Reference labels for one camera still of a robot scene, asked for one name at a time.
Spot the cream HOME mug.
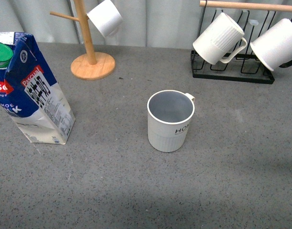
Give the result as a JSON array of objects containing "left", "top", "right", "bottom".
[{"left": 147, "top": 90, "right": 195, "bottom": 153}]

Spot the blue white milk carton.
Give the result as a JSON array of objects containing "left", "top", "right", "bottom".
[{"left": 0, "top": 32, "right": 75, "bottom": 145}]

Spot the wooden mug tree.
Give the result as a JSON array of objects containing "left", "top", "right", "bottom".
[{"left": 50, "top": 0, "right": 116, "bottom": 80}]

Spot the white mug on tree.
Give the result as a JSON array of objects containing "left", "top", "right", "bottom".
[{"left": 87, "top": 0, "right": 123, "bottom": 38}]

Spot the cream ribbed hanging mug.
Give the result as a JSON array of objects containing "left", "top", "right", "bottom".
[{"left": 192, "top": 12, "right": 248, "bottom": 65}]

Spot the black wire mug rack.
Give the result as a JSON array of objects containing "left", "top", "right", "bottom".
[{"left": 191, "top": 0, "right": 292, "bottom": 84}]

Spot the white mug black handle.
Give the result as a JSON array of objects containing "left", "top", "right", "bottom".
[{"left": 250, "top": 19, "right": 292, "bottom": 71}]

